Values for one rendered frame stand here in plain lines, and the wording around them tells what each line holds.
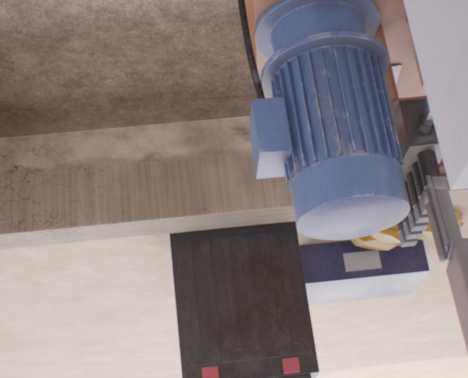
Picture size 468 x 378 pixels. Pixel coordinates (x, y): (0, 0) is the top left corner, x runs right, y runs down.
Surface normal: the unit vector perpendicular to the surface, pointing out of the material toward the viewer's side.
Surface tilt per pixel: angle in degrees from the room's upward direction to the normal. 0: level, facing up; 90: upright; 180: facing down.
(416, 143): 90
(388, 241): 18
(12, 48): 0
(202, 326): 90
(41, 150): 90
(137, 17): 0
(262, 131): 90
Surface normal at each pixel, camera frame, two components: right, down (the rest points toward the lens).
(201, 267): 0.03, -0.41
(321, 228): 0.11, 0.91
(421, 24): -0.99, 0.09
